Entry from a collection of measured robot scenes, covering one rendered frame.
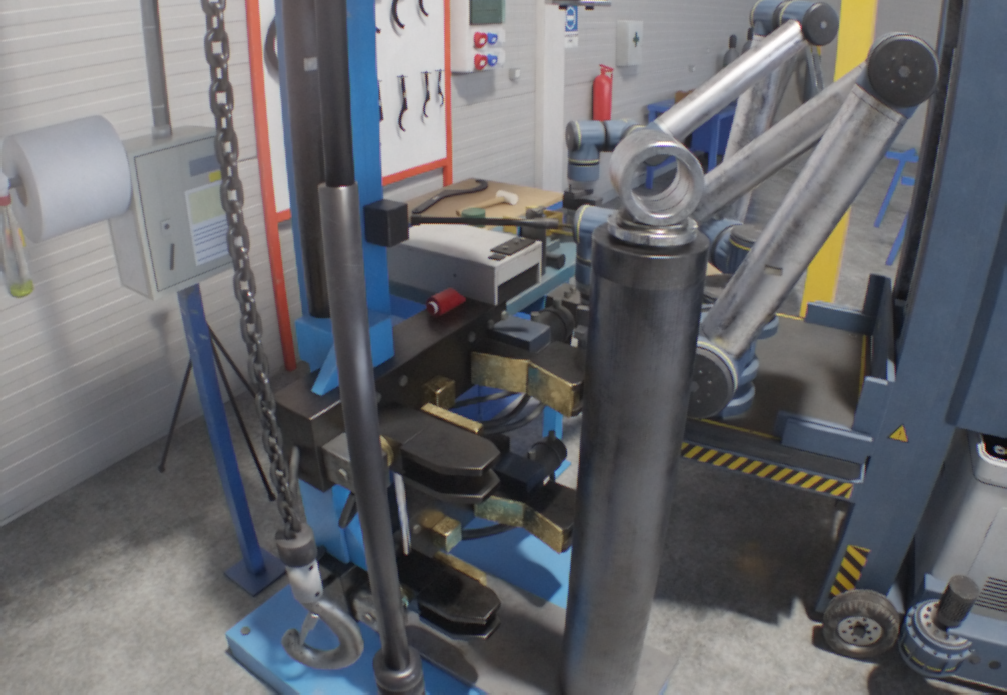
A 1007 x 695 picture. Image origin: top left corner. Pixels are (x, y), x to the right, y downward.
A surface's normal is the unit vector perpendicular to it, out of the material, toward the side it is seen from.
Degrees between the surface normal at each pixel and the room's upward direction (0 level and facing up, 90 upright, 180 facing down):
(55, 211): 109
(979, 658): 90
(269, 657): 0
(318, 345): 90
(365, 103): 90
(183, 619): 0
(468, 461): 0
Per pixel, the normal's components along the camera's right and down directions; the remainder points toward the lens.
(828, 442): -0.47, 0.38
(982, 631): 0.00, -0.90
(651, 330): -0.11, 0.43
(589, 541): -0.74, 0.30
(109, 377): 0.83, 0.25
